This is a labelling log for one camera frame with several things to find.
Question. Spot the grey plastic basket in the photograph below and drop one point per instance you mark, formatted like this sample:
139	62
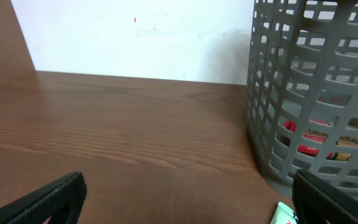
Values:
303	67

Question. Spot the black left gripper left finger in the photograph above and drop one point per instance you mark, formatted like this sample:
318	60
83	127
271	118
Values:
60	201

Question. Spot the orange spaghetti package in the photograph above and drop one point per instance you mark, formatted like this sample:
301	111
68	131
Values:
321	137

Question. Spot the teal wet wipes pack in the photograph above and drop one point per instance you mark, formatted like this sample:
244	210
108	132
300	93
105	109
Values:
284	215

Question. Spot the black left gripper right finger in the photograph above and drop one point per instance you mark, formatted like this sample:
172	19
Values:
317	202

